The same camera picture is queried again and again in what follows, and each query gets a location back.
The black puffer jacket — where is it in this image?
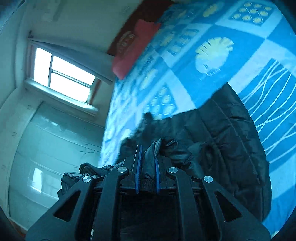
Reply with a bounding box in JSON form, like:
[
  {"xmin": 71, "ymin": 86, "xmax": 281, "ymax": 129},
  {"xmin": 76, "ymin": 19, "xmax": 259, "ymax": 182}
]
[{"xmin": 56, "ymin": 82, "xmax": 273, "ymax": 223}]

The white wardrobe with circles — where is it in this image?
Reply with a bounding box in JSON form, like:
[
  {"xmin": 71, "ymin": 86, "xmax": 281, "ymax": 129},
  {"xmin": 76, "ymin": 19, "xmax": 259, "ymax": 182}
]
[{"xmin": 9, "ymin": 103, "xmax": 104, "ymax": 229}]

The red pillow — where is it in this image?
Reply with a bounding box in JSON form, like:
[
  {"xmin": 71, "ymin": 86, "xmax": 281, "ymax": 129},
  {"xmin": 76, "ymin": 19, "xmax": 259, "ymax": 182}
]
[{"xmin": 112, "ymin": 20, "xmax": 161, "ymax": 80}]

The bright window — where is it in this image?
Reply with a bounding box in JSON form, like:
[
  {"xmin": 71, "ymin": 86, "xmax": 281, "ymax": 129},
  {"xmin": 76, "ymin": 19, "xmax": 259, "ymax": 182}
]
[{"xmin": 32, "ymin": 48, "xmax": 95, "ymax": 102}]

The brown embroidered cushion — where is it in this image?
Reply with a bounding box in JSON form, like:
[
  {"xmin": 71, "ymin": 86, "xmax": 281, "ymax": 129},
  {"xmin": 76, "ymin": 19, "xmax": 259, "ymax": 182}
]
[{"xmin": 116, "ymin": 31, "xmax": 136, "ymax": 55}]

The blue patterned bed sheet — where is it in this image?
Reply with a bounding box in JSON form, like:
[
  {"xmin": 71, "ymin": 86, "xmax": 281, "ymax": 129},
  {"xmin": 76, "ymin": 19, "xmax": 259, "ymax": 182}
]
[{"xmin": 99, "ymin": 1, "xmax": 295, "ymax": 235}]

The dark wooden headboard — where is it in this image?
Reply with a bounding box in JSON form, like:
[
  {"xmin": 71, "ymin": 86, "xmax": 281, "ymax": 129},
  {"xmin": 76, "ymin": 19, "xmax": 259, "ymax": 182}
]
[{"xmin": 106, "ymin": 0, "xmax": 174, "ymax": 57}]

